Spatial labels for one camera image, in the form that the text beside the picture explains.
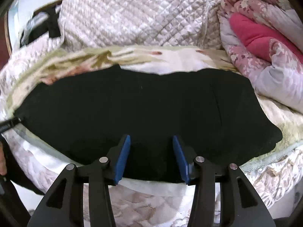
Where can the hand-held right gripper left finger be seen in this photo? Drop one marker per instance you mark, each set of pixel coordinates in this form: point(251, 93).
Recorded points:
point(122, 160)

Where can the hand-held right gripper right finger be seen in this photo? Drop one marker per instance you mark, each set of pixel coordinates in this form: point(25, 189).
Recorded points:
point(181, 160)

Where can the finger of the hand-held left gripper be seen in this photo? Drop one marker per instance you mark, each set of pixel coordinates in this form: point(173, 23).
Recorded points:
point(9, 124)

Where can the black pants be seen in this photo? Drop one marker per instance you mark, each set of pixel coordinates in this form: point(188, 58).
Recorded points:
point(151, 104)

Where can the person's left hand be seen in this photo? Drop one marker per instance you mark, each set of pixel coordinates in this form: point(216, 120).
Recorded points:
point(2, 158)

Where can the white fleece blanket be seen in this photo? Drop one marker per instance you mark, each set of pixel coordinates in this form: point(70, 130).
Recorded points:
point(142, 203)

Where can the pink floral comforter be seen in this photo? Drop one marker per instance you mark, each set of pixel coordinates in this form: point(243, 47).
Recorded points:
point(248, 63)

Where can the pink cloth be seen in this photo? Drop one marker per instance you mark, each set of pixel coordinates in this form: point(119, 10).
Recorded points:
point(253, 34)

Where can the quilted beige bedspread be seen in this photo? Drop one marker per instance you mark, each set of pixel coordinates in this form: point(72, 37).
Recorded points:
point(132, 11)

